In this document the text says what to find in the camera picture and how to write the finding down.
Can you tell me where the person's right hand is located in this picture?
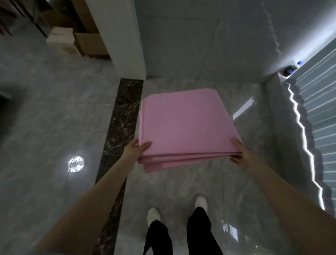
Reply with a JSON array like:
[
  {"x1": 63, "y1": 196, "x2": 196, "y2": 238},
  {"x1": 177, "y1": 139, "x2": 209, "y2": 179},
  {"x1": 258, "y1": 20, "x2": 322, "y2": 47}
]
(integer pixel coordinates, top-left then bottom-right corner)
[{"x1": 229, "y1": 137, "x2": 259, "y2": 174}]

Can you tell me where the black trouser leg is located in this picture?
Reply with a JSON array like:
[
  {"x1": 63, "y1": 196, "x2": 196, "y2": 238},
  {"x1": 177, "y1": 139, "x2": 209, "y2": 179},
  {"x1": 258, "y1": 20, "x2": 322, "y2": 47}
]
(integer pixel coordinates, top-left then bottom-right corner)
[
  {"x1": 187, "y1": 207, "x2": 223, "y2": 255},
  {"x1": 142, "y1": 220, "x2": 173, "y2": 255}
]

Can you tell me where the grey pleated curtain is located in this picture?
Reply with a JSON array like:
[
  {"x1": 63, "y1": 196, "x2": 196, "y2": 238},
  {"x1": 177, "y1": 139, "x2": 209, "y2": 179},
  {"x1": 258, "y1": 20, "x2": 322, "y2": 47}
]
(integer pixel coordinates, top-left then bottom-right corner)
[{"x1": 283, "y1": 39, "x2": 336, "y2": 211}]

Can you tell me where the person's right forearm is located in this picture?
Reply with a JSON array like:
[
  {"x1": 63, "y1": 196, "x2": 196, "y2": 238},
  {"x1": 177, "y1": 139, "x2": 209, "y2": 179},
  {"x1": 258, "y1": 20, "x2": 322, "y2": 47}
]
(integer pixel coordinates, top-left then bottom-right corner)
[{"x1": 247, "y1": 161, "x2": 336, "y2": 255}]

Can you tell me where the white shoe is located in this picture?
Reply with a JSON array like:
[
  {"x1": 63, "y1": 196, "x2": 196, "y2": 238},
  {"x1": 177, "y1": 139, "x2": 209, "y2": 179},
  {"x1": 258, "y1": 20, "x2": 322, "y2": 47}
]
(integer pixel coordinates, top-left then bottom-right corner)
[
  {"x1": 195, "y1": 195, "x2": 208, "y2": 213},
  {"x1": 147, "y1": 208, "x2": 161, "y2": 227}
]

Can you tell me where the white right shoe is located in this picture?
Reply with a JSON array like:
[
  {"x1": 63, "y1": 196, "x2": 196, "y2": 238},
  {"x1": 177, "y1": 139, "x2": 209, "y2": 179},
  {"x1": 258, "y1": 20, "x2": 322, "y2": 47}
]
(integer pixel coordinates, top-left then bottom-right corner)
[{"x1": 195, "y1": 195, "x2": 208, "y2": 213}]

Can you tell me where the person's left hand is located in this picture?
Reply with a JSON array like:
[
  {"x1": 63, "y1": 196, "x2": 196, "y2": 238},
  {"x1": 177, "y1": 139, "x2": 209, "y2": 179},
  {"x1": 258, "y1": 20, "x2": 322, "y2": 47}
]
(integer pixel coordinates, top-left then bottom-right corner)
[{"x1": 122, "y1": 138, "x2": 153, "y2": 166}]

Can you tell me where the stack of white boxes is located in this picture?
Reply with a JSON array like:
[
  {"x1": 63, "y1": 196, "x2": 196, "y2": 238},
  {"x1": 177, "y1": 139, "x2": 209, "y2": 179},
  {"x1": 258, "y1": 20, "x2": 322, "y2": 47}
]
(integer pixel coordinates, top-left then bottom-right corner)
[{"x1": 46, "y1": 26, "x2": 82, "y2": 56}]

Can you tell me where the brown cardboard box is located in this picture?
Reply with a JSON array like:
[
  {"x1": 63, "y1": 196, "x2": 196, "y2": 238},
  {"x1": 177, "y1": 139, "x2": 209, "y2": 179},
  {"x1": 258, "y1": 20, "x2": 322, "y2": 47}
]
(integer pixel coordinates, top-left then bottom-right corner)
[{"x1": 70, "y1": 0, "x2": 110, "y2": 56}]

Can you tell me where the black trouser left leg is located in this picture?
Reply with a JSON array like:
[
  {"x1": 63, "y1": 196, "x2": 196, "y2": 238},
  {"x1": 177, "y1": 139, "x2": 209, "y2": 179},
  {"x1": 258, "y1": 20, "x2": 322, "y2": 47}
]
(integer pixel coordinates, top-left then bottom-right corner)
[{"x1": 142, "y1": 220, "x2": 173, "y2": 255}]

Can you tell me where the white left shoe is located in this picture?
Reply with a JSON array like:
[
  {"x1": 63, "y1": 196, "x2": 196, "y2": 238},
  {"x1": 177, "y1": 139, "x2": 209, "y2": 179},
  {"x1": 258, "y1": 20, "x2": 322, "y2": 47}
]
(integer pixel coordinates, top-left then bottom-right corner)
[{"x1": 147, "y1": 208, "x2": 161, "y2": 227}]

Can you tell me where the person's left forearm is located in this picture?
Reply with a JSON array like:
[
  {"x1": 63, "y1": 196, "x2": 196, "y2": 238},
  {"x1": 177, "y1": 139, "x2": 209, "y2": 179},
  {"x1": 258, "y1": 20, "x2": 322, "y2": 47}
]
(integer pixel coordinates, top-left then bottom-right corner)
[{"x1": 31, "y1": 158, "x2": 134, "y2": 255}]

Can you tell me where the pink mat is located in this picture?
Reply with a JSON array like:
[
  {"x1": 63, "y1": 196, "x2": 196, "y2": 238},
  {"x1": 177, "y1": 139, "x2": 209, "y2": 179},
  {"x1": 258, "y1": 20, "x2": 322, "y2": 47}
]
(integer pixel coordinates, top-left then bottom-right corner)
[{"x1": 138, "y1": 88, "x2": 243, "y2": 173}]

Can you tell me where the black trouser right leg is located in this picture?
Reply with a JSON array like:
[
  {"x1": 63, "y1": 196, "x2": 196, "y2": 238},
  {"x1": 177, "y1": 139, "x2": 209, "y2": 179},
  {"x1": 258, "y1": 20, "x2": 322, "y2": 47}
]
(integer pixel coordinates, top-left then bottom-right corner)
[{"x1": 187, "y1": 207, "x2": 223, "y2": 255}]

